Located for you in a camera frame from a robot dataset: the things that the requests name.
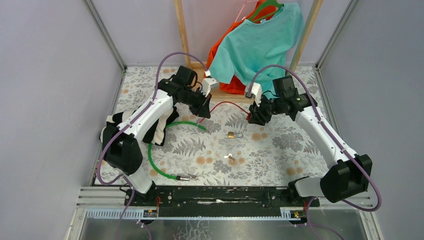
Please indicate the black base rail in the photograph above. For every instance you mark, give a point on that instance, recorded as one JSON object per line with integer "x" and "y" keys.
{"x": 218, "y": 201}

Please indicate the wooden clothes rack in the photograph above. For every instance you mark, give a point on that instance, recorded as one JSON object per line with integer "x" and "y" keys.
{"x": 217, "y": 94}

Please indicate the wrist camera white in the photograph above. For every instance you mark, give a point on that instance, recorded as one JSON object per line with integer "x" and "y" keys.
{"x": 253, "y": 90}
{"x": 208, "y": 83}

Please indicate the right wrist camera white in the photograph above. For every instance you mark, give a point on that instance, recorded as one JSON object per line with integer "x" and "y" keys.
{"x": 253, "y": 90}

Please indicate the teal t-shirt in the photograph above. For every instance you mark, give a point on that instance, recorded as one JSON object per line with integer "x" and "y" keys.
{"x": 247, "y": 47}

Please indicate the brass padlock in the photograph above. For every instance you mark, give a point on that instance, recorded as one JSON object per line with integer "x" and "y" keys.
{"x": 235, "y": 135}

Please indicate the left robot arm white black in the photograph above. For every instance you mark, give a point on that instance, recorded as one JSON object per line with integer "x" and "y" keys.
{"x": 121, "y": 139}

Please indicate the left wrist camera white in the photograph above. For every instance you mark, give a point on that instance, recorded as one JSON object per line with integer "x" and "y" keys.
{"x": 208, "y": 83}

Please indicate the pink hanger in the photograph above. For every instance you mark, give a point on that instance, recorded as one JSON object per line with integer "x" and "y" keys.
{"x": 247, "y": 7}

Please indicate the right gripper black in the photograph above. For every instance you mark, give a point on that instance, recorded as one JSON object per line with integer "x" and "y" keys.
{"x": 258, "y": 116}

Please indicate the green hanger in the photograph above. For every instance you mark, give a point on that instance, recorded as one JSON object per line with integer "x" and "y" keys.
{"x": 263, "y": 6}

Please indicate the red cable lock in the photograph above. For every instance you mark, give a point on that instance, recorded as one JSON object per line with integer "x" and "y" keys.
{"x": 221, "y": 103}

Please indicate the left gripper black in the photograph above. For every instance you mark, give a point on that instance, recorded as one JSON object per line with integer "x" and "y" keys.
{"x": 202, "y": 109}

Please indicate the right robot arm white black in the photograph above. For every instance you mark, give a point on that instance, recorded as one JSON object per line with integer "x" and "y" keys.
{"x": 347, "y": 173}

